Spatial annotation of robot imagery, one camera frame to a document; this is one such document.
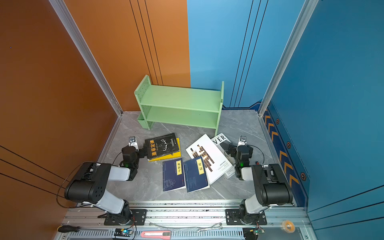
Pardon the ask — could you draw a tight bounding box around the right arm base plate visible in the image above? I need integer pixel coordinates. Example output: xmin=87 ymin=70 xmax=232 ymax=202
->
xmin=225 ymin=209 xmax=268 ymax=226

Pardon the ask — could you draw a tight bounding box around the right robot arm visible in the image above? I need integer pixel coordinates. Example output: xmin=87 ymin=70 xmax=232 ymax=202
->
xmin=224 ymin=144 xmax=294 ymax=225

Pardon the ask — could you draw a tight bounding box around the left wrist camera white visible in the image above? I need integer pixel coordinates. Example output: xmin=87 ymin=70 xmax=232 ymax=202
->
xmin=128 ymin=137 xmax=138 ymax=149

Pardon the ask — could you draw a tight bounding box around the green wooden two-tier shelf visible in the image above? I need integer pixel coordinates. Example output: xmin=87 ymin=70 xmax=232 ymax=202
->
xmin=134 ymin=75 xmax=225 ymax=135

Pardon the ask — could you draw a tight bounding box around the dark blue book right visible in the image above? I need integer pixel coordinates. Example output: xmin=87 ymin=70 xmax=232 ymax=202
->
xmin=183 ymin=157 xmax=210 ymax=193

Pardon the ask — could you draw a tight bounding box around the left green circuit board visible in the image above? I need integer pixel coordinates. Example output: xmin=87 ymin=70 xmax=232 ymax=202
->
xmin=113 ymin=228 xmax=135 ymax=240

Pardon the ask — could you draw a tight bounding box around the right green circuit board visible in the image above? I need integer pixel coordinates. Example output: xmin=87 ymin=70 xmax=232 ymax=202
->
xmin=243 ymin=228 xmax=265 ymax=240

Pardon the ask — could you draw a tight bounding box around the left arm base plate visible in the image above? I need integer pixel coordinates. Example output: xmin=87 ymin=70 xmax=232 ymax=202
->
xmin=104 ymin=209 xmax=147 ymax=226

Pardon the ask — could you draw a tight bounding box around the aluminium rail frame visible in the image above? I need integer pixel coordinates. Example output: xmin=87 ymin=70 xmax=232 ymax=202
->
xmin=55 ymin=200 xmax=316 ymax=240

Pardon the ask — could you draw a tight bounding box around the yellow book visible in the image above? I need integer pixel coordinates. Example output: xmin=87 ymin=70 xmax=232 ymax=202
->
xmin=148 ymin=138 xmax=181 ymax=162

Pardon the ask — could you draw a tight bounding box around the red utility knife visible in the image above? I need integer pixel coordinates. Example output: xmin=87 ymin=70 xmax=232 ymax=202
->
xmin=141 ymin=231 xmax=172 ymax=240

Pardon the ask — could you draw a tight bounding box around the white book with brown blocks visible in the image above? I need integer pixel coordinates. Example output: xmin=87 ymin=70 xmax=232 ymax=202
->
xmin=186 ymin=134 xmax=235 ymax=185

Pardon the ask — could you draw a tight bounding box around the silver open-end wrench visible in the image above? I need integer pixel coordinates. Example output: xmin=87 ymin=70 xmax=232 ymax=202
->
xmin=197 ymin=223 xmax=223 ymax=233

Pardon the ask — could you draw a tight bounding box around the black handled screwdriver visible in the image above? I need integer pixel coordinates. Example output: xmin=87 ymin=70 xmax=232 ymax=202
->
xmin=57 ymin=225 xmax=81 ymax=233

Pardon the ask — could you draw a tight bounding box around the dark blue book left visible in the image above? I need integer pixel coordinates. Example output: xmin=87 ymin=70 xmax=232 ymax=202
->
xmin=163 ymin=158 xmax=186 ymax=192

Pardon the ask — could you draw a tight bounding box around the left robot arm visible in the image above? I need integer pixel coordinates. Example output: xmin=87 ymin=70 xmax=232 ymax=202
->
xmin=65 ymin=143 xmax=148 ymax=225

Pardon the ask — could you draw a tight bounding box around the green circuit board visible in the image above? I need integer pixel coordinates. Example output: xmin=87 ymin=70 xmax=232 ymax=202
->
xmin=243 ymin=228 xmax=265 ymax=240
xmin=113 ymin=228 xmax=135 ymax=240

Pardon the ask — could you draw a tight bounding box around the dark blue book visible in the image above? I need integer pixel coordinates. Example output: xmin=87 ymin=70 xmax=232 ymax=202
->
xmin=163 ymin=158 xmax=186 ymax=192
xmin=183 ymin=157 xmax=210 ymax=193

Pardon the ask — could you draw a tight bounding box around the black book with gold title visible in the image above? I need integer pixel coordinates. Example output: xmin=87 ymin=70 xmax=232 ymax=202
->
xmin=145 ymin=133 xmax=180 ymax=161

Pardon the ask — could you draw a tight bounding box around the white LOVER magazine book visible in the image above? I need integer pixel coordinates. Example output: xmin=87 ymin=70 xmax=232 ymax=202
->
xmin=211 ymin=133 xmax=236 ymax=179

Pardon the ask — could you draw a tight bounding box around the roll of clear tape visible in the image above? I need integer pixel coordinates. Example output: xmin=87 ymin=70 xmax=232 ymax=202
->
xmin=282 ymin=220 xmax=296 ymax=234

